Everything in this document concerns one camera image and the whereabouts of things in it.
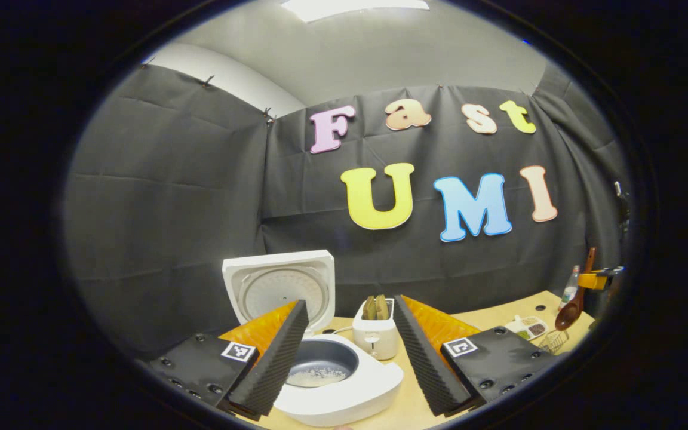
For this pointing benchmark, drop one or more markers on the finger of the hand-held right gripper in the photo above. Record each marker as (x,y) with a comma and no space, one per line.
(596,280)

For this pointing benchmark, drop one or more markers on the white rice cooker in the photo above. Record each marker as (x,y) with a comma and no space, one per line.
(374,388)

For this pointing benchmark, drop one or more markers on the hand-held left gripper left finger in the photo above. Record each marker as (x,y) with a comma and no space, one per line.
(278,364)

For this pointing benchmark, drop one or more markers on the white divided bean dish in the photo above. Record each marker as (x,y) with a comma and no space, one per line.
(529,327)

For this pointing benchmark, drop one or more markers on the white toaster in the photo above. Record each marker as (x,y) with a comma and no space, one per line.
(380,340)

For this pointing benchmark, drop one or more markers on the brown wooden spoon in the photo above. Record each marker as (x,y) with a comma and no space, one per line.
(570,315)

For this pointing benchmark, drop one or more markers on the white rice grains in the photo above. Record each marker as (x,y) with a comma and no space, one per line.
(320,376)

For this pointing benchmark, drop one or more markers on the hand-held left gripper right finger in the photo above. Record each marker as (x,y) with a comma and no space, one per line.
(421,364)

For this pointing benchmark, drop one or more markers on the clear plastic water bottle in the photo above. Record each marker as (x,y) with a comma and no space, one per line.
(570,289)

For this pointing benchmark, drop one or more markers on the black backdrop cloth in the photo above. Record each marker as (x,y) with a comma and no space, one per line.
(171,227)

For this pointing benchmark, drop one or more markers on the ceiling light panel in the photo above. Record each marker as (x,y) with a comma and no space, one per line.
(350,7)

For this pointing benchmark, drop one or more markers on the brown toast slice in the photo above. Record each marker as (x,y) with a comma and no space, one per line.
(382,306)
(369,308)

